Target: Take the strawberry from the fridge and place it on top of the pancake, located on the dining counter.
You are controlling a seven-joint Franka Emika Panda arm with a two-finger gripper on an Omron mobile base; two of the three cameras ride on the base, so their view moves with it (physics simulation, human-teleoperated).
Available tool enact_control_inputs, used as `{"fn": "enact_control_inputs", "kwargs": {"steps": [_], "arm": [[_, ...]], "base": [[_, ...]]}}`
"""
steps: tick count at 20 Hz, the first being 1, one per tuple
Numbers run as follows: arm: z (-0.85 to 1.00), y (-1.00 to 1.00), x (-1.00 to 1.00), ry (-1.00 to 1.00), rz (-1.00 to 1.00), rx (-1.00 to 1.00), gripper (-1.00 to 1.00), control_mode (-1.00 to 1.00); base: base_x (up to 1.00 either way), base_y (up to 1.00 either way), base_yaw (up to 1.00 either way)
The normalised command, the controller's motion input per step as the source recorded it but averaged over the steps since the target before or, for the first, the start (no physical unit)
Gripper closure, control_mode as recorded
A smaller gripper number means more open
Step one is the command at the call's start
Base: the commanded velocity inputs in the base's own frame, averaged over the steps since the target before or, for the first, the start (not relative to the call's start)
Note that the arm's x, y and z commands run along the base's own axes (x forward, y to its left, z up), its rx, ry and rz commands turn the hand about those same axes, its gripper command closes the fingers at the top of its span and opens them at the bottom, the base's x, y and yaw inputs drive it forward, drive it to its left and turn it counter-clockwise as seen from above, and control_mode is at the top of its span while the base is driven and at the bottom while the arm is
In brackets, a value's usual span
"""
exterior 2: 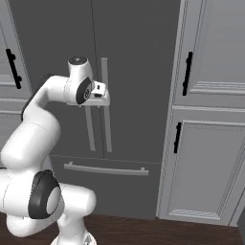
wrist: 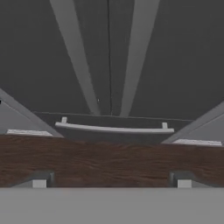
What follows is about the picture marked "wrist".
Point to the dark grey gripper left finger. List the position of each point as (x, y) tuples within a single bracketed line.
[(43, 176)]

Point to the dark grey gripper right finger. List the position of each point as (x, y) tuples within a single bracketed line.
[(180, 176)]

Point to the dark grey fridge drawer front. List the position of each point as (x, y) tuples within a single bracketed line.
[(116, 120)]

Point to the dark grey fridge door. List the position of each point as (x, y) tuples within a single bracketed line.
[(186, 58), (35, 58)]

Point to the grey cabinet side panel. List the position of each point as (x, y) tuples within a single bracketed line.
[(14, 119), (204, 128)]

